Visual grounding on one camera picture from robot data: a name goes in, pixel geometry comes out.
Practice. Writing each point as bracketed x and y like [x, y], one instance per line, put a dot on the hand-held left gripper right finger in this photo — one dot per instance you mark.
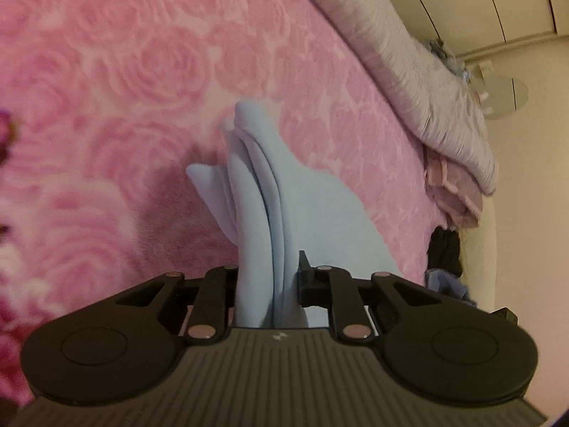
[306, 282]

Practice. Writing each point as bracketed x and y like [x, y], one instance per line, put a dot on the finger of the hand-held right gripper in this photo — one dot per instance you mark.
[506, 315]

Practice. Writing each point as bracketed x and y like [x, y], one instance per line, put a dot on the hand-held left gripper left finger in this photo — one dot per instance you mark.
[222, 275]

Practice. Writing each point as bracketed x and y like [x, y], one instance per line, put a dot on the light blue sweatshirt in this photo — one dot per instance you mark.
[311, 213]

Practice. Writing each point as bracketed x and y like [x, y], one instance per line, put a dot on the cream quilted bolster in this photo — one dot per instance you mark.
[482, 258]

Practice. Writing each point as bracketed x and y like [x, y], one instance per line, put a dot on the blue denim jeans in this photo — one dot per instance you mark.
[449, 284]

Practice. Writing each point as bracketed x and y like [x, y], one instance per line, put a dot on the black garment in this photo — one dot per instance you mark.
[444, 251]

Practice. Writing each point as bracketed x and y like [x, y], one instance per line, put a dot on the mauve pillow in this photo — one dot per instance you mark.
[453, 191]

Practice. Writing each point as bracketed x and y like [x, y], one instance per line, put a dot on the oval mirror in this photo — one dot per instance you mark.
[506, 98]

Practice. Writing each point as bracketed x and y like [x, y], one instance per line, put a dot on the pink rose blanket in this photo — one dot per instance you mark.
[111, 75]

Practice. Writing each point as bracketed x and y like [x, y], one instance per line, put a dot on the striped grey quilt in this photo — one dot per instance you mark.
[400, 53]

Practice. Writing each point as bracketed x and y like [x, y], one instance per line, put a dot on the small blue cloth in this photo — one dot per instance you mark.
[460, 71]

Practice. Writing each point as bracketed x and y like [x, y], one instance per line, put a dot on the grey plush toy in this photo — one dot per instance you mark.
[438, 51]

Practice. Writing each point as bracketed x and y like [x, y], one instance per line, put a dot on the cream wardrobe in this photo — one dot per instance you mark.
[466, 0]

